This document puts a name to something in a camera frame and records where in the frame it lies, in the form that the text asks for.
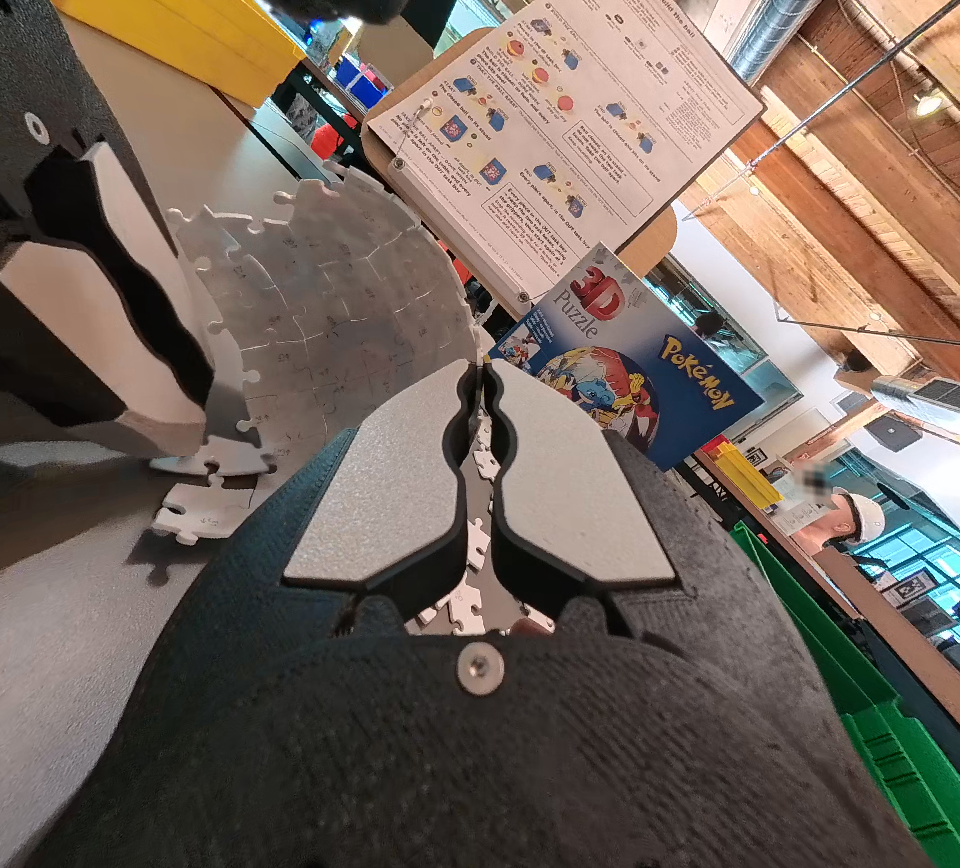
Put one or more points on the blue puzzle box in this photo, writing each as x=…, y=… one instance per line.
x=675, y=373

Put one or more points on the blue storage bin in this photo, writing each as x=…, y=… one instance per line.
x=364, y=76

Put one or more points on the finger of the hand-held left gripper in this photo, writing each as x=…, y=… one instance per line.
x=67, y=305
x=142, y=245

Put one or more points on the stack of small yellow bins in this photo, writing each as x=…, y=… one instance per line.
x=746, y=474

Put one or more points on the partly built puzzle ball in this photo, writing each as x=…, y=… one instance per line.
x=337, y=298

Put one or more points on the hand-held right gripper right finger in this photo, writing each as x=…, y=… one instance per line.
x=577, y=500

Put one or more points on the green plastic bin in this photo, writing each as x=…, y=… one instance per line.
x=907, y=770
x=810, y=620

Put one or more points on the pile of puzzle pieces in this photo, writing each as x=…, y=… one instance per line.
x=461, y=613

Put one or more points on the orange traffic cone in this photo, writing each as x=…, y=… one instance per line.
x=330, y=140

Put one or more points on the ceiling lamp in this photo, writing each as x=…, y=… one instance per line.
x=928, y=102

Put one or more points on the black wall speaker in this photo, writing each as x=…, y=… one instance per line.
x=896, y=434

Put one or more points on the yellow plastic bin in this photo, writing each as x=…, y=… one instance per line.
x=172, y=12

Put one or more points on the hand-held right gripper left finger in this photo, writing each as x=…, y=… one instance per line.
x=375, y=500

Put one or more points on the white instruction sheet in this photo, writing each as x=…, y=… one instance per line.
x=562, y=125

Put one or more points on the white puzzle piece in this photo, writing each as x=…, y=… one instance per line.
x=202, y=515
x=232, y=455

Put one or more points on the wooden table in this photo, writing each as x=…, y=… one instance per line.
x=862, y=598

